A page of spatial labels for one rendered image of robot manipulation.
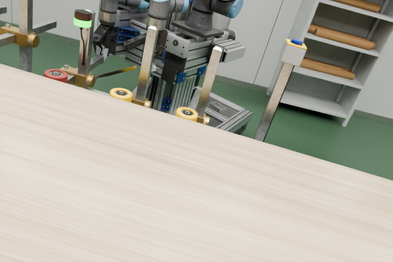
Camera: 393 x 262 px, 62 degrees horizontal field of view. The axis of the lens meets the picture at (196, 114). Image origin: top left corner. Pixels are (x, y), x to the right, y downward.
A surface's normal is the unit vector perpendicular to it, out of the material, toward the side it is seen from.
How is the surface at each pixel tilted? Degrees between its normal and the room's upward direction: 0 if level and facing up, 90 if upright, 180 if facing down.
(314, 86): 90
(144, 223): 0
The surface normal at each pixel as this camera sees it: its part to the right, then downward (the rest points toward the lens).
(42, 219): 0.24, -0.86
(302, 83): -0.04, 0.46
